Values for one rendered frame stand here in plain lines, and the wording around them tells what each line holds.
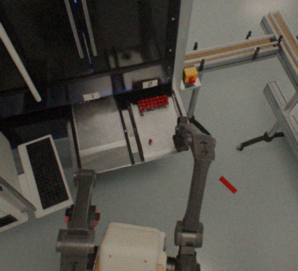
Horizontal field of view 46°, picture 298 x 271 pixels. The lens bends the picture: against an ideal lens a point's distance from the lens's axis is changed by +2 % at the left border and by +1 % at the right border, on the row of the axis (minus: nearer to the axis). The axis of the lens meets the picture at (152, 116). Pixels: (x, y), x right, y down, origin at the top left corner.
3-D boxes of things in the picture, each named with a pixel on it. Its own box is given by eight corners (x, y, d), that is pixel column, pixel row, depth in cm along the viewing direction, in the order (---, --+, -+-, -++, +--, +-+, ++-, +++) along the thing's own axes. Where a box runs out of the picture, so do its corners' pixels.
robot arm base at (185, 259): (169, 274, 135) (201, 280, 135) (171, 255, 134) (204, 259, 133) (170, 261, 144) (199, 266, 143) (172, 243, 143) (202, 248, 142)
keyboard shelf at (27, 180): (4, 152, 205) (2, 150, 203) (52, 135, 210) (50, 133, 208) (21, 225, 185) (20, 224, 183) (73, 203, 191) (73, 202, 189)
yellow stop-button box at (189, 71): (181, 73, 211) (182, 66, 205) (192, 71, 212) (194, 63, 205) (185, 83, 207) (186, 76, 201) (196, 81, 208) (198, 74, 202)
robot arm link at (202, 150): (192, 144, 123) (220, 147, 123) (187, 131, 135) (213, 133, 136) (175, 250, 136) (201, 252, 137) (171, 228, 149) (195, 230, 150)
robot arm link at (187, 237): (180, 257, 135) (193, 259, 136) (183, 232, 134) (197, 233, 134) (176, 245, 145) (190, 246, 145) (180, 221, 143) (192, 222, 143)
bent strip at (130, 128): (127, 131, 201) (127, 126, 196) (132, 129, 201) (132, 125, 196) (132, 153, 194) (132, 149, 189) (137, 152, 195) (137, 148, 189)
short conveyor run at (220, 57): (175, 81, 222) (177, 66, 208) (169, 62, 229) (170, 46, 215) (276, 59, 231) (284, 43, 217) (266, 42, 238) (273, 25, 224)
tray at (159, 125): (130, 105, 209) (130, 102, 206) (172, 96, 212) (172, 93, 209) (144, 156, 193) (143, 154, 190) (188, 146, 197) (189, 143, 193)
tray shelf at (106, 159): (63, 105, 211) (62, 104, 209) (174, 82, 220) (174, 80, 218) (75, 179, 189) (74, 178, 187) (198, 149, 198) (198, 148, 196)
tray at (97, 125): (70, 102, 210) (69, 99, 207) (113, 93, 213) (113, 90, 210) (80, 153, 194) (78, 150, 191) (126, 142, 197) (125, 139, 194)
